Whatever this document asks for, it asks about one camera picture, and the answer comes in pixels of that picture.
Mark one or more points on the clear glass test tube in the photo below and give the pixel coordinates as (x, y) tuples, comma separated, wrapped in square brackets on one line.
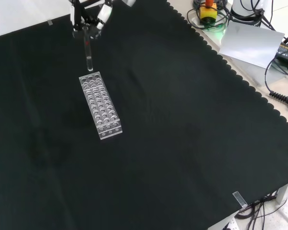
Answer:
[(88, 51)]

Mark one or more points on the white table leg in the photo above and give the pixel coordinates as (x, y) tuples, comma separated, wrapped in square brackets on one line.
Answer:
[(283, 191)]

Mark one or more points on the yellow emergency stop button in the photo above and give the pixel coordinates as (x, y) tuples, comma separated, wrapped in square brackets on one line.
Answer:
[(208, 12)]

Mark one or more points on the black power adapter box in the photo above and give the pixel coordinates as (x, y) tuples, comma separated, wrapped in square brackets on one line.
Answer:
[(286, 54)]

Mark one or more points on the white power strip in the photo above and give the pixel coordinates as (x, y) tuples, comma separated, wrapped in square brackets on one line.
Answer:
[(231, 225)]

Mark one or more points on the black bench cloth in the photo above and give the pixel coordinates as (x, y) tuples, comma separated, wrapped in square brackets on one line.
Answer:
[(124, 129)]

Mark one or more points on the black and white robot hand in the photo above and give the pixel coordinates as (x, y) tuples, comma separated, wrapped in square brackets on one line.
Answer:
[(103, 14)]

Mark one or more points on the pale grey board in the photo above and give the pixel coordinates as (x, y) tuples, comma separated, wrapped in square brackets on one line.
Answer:
[(250, 45)]

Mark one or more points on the clear acrylic test tube rack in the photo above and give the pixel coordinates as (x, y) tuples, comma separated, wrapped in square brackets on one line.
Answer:
[(100, 106)]

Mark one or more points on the clear tape strip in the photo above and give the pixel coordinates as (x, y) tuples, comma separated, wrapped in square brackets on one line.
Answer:
[(240, 198), (50, 23)]

